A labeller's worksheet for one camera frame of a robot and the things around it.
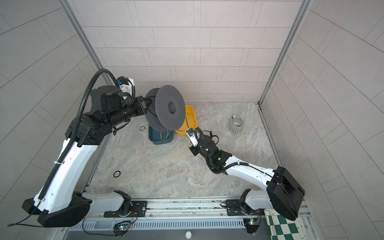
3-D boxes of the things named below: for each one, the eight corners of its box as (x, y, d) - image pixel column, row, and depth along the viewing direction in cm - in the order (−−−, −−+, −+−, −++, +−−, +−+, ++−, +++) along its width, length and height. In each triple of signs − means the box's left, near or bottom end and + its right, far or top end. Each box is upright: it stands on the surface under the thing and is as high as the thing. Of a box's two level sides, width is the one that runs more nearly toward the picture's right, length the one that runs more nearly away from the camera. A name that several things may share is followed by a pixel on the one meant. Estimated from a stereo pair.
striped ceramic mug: (226, 132, 102) (228, 127, 98) (231, 119, 109) (232, 114, 105) (239, 136, 100) (240, 131, 96) (242, 122, 107) (244, 118, 103)
